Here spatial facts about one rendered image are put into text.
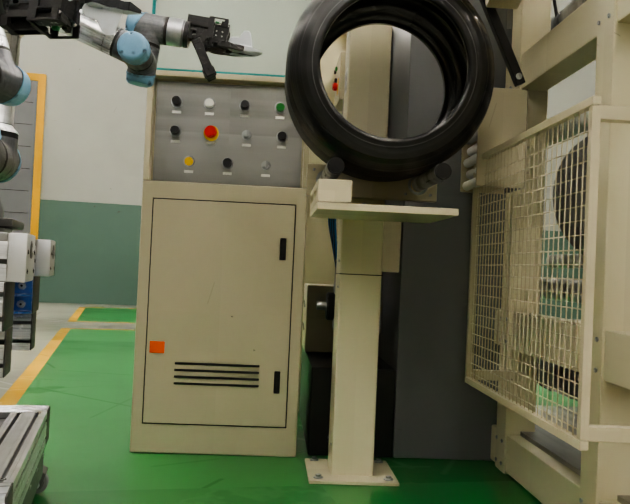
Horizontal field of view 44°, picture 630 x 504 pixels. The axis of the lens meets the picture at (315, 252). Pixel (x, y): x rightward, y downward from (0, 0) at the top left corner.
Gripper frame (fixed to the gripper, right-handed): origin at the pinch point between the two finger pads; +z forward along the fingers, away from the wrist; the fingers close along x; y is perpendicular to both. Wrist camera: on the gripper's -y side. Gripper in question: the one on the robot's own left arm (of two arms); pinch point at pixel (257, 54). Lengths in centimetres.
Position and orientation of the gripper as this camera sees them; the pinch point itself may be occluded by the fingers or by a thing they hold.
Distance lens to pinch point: 218.3
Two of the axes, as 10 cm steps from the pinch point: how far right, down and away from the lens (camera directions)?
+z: 9.9, 1.6, 0.6
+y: 1.6, -9.9, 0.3
